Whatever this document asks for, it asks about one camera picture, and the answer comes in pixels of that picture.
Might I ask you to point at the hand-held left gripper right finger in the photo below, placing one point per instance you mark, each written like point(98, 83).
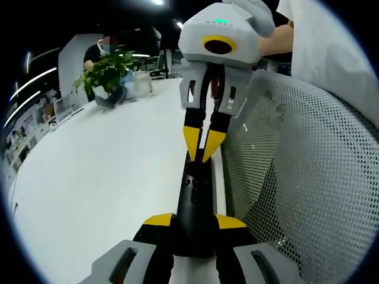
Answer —
point(242, 257)

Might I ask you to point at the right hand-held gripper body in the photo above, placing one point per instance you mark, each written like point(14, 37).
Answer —
point(201, 29)

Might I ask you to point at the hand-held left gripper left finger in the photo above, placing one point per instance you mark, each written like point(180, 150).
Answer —
point(142, 251)

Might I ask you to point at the black remote control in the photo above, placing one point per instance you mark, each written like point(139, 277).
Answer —
point(194, 213)

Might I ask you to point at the clear plastic container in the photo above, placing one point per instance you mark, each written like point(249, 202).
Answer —
point(143, 83)

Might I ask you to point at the blue packet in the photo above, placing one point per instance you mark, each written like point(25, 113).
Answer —
point(128, 79)

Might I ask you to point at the black curved object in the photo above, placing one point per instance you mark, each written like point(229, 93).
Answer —
point(112, 99)

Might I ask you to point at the white mesh basket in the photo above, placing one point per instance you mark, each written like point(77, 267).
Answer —
point(311, 177)

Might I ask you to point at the green potted plant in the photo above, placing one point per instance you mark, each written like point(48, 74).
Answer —
point(103, 74)

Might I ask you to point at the person in white shirt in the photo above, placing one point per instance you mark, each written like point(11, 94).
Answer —
point(319, 44)

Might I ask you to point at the white low cabinet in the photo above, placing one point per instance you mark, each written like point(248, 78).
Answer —
point(65, 105)

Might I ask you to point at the ceiling light strip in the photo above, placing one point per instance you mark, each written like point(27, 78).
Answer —
point(22, 108)
point(32, 78)

